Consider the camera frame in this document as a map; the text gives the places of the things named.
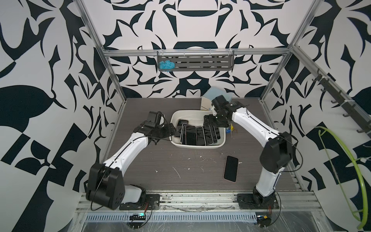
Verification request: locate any phone pink case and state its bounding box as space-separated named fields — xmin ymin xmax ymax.
xmin=196 ymin=126 xmax=206 ymax=146
xmin=223 ymin=156 xmax=239 ymax=183

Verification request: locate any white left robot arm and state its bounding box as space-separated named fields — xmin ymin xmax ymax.
xmin=86 ymin=111 xmax=175 ymax=210

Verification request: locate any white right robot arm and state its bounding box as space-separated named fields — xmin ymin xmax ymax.
xmin=205 ymin=95 xmax=294 ymax=205

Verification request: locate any phone dark lying in basin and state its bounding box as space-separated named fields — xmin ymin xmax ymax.
xmin=174 ymin=119 xmax=188 ymax=138

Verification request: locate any white storage basin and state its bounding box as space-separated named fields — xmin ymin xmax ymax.
xmin=170 ymin=110 xmax=226 ymax=150

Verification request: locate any phone pale blue case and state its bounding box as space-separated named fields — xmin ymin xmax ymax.
xmin=203 ymin=126 xmax=214 ymax=146

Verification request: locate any phone cream case in basin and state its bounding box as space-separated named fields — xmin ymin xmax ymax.
xmin=181 ymin=125 xmax=197 ymax=146

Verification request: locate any phone pink case in basin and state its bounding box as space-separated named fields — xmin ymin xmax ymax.
xmin=196 ymin=126 xmax=206 ymax=146

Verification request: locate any light blue drawer cabinet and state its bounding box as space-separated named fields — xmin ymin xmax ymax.
xmin=201 ymin=87 xmax=233 ymax=111

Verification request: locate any blue crumpled cloth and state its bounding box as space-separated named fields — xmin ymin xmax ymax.
xmin=158 ymin=60 xmax=175 ymax=72

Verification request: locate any small electronics board left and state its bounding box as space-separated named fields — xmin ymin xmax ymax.
xmin=129 ymin=213 xmax=146 ymax=221

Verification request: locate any small electronics board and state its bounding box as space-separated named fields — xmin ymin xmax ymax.
xmin=129 ymin=213 xmax=146 ymax=221
xmin=257 ymin=215 xmax=271 ymax=228

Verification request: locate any small electronics board right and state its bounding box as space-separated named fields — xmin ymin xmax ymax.
xmin=257 ymin=215 xmax=271 ymax=228

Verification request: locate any grey slotted wall rack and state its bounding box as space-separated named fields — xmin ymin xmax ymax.
xmin=157 ymin=49 xmax=234 ymax=72

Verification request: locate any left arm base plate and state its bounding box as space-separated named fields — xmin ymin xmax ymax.
xmin=119 ymin=194 xmax=160 ymax=211

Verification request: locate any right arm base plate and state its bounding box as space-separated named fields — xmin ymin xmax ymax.
xmin=236 ymin=193 xmax=280 ymax=210

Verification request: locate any dark wall hook rail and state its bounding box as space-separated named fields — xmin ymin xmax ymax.
xmin=312 ymin=69 xmax=371 ymax=139

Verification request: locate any green hose loop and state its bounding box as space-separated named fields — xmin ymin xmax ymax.
xmin=314 ymin=126 xmax=369 ymax=230

